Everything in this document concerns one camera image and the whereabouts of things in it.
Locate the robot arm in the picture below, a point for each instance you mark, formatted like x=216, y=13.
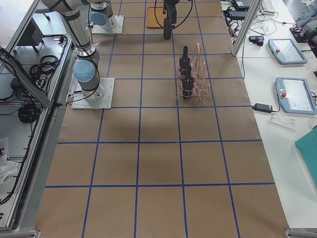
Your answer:
x=102, y=16
x=85, y=69

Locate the teach pendant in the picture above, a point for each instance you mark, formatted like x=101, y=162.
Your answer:
x=286, y=51
x=295, y=96

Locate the copper wire bottle basket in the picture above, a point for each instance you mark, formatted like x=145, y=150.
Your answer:
x=201, y=83

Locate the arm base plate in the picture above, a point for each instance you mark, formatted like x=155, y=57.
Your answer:
x=95, y=100
x=110, y=26

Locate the teach pendant near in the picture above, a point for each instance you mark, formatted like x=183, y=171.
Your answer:
x=295, y=96

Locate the black power adapter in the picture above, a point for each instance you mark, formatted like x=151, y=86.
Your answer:
x=262, y=108

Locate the teach pendant far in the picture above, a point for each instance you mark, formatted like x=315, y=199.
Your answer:
x=286, y=51

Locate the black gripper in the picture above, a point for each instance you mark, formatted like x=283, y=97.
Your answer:
x=169, y=4

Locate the wooden tray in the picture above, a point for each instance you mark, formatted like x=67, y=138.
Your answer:
x=155, y=17

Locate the dark wine bottle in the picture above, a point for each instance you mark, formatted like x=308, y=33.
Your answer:
x=184, y=60
x=167, y=28
x=187, y=83

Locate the aluminium frame post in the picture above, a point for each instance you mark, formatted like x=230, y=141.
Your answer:
x=253, y=9

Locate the teal box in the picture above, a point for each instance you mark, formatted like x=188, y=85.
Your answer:
x=307, y=145

